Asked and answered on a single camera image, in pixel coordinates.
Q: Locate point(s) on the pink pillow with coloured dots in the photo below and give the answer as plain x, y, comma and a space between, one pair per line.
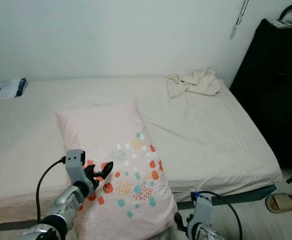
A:
105, 130

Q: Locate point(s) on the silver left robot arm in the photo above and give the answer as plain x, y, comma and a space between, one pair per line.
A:
65, 210

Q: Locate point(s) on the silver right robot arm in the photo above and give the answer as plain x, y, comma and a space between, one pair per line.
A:
203, 232

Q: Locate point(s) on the bed with white sheet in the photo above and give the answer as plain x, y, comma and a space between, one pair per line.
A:
206, 130

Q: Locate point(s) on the beige slipper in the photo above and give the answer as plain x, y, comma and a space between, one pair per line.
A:
283, 205

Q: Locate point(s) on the person's foot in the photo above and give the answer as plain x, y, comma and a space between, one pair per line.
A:
288, 200

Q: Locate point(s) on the white and blue plastic bag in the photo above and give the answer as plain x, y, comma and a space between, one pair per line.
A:
5, 89

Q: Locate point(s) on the crumpled beige cloth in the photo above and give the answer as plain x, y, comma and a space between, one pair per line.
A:
193, 82

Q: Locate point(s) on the black cabinet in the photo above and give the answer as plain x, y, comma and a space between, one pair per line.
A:
273, 95

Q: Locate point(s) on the flat white device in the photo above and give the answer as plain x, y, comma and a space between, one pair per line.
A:
285, 23

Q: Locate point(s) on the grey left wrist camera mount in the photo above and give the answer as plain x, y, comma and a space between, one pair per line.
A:
75, 162

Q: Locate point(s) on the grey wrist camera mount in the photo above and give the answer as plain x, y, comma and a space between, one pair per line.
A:
204, 207
75, 162

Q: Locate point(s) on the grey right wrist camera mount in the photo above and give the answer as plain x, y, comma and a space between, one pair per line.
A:
204, 207

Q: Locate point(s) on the dark bed frame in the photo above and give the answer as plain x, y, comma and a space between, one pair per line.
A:
231, 197

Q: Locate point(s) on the metal wall hanger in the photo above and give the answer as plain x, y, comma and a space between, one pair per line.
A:
242, 14

